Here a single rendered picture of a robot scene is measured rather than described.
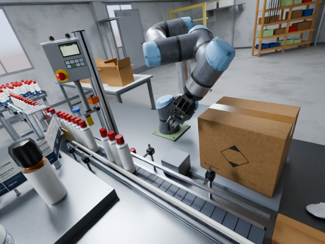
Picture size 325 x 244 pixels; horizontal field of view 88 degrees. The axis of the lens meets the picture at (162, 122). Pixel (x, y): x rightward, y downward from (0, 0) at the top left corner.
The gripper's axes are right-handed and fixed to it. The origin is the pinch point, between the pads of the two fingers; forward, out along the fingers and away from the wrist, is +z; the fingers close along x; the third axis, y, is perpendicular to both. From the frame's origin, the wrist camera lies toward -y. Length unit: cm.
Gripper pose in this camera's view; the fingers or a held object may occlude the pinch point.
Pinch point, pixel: (173, 122)
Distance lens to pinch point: 70.0
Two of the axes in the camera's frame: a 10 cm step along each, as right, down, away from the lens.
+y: -5.0, 5.5, -6.7
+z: -3.5, 5.8, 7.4
